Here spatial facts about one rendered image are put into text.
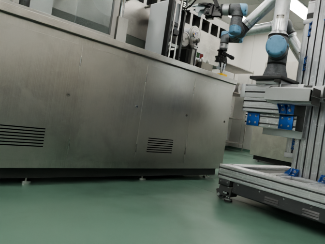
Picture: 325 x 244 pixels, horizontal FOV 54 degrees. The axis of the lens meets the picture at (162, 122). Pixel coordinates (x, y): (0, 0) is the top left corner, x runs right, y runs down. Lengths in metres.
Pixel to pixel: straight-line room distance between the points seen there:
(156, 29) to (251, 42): 5.56
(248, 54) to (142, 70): 6.09
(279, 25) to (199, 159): 1.21
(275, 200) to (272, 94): 0.59
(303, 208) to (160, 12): 1.85
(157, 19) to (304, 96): 1.46
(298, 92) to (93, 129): 1.19
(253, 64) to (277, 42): 5.96
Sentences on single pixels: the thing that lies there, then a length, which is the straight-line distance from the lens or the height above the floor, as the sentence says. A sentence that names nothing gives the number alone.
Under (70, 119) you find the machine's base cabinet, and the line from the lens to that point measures 1.89.
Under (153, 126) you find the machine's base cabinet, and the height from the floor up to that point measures 0.40.
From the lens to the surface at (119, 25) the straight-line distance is 2.47.
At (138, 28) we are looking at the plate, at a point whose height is 1.22.
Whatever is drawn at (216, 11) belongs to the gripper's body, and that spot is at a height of 1.20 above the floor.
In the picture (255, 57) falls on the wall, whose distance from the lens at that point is 7.97.
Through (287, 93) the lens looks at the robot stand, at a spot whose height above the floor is 0.70.
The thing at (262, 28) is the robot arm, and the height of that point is 1.28.
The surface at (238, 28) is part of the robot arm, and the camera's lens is 2.11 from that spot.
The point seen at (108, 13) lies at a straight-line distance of 2.10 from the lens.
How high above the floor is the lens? 0.46
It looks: level
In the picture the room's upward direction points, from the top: 8 degrees clockwise
